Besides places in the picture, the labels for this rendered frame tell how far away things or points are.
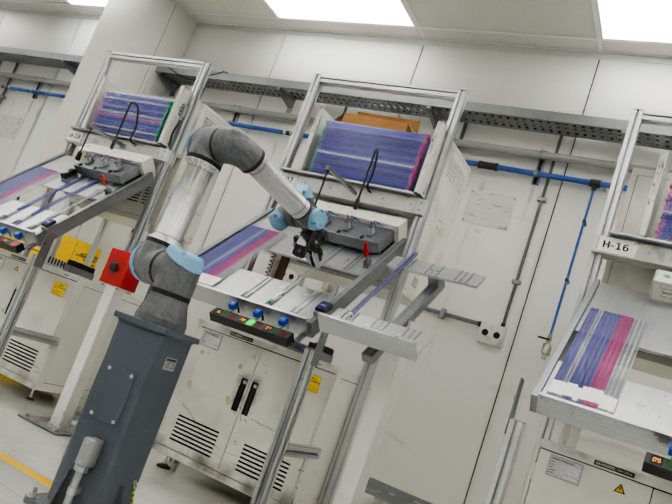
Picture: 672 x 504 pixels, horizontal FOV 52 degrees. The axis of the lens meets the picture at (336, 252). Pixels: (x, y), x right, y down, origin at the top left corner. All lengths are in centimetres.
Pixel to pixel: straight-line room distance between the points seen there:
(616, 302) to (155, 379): 153
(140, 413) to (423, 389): 251
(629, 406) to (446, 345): 224
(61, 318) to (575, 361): 233
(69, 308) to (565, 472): 231
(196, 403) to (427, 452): 171
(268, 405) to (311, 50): 339
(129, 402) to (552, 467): 130
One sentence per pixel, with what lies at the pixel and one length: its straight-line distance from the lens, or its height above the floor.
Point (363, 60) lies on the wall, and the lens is 525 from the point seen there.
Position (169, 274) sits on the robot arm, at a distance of 201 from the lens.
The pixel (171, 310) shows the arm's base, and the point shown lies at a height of 60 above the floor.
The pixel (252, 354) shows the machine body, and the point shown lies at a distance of 280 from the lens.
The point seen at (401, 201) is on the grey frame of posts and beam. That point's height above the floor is 135.
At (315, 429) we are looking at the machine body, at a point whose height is 38.
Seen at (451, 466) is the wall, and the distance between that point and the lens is 415.
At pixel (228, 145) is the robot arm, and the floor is 112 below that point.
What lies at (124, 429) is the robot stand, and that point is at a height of 26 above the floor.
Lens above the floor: 58
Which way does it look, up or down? 10 degrees up
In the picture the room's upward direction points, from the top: 20 degrees clockwise
